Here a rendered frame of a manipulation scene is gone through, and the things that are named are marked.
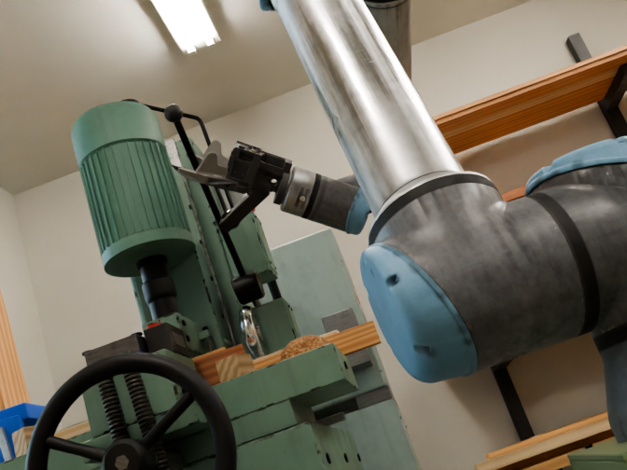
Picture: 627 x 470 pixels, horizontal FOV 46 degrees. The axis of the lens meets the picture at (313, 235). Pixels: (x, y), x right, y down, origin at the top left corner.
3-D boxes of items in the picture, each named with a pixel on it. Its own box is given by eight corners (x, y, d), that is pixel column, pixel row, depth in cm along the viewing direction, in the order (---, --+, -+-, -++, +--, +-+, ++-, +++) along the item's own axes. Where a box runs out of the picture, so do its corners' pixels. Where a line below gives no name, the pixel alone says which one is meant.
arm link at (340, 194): (355, 235, 150) (365, 240, 140) (297, 216, 148) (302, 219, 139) (370, 191, 150) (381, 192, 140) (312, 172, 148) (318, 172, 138)
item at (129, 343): (87, 378, 112) (78, 343, 114) (117, 384, 122) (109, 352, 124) (168, 348, 111) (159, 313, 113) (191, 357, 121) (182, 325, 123)
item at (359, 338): (98, 444, 133) (93, 421, 134) (103, 444, 135) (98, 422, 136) (381, 341, 130) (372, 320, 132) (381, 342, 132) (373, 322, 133)
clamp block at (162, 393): (89, 439, 108) (76, 380, 111) (125, 441, 121) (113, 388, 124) (183, 405, 107) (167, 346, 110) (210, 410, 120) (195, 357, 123)
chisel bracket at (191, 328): (151, 369, 131) (140, 324, 134) (178, 377, 145) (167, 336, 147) (190, 354, 131) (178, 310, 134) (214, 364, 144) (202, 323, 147)
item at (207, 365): (130, 423, 125) (120, 387, 127) (132, 423, 126) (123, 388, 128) (253, 379, 123) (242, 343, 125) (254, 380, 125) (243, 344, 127)
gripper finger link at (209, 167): (185, 144, 132) (227, 152, 138) (175, 175, 133) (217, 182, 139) (193, 150, 129) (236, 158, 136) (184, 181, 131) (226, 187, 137)
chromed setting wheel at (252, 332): (249, 363, 141) (230, 302, 145) (263, 370, 153) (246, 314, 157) (264, 358, 141) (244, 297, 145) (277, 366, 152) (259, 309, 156)
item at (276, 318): (258, 367, 149) (242, 311, 152) (266, 371, 155) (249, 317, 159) (302, 351, 148) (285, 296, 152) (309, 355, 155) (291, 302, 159)
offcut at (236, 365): (242, 375, 117) (235, 352, 118) (220, 384, 118) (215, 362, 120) (257, 374, 121) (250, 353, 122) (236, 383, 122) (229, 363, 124)
